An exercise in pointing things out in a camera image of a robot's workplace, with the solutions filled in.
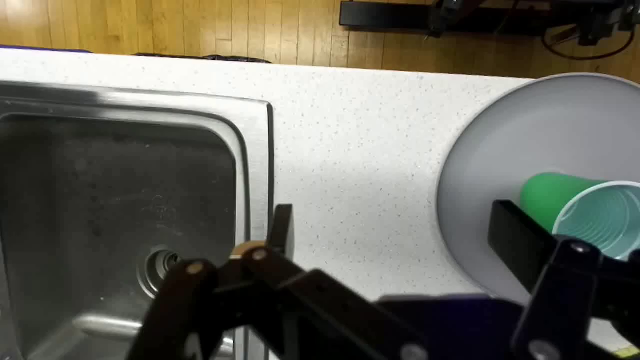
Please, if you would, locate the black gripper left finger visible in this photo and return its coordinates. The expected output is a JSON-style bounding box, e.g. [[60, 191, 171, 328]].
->
[[127, 203, 433, 360]]

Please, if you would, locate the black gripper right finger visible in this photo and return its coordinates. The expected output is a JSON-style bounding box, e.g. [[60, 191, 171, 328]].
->
[[486, 199, 640, 360]]

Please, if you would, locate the green plastic cup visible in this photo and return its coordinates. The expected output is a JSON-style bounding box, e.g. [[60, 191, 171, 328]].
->
[[518, 171, 640, 265]]

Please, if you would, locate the grey round plate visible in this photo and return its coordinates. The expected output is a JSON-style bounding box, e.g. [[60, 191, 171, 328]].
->
[[437, 70, 640, 309]]

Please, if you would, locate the stainless steel sink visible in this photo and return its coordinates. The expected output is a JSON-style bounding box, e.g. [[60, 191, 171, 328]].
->
[[0, 79, 277, 360]]

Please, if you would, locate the black floor cable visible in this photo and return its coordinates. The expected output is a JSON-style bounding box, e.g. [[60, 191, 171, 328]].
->
[[541, 19, 636, 64]]

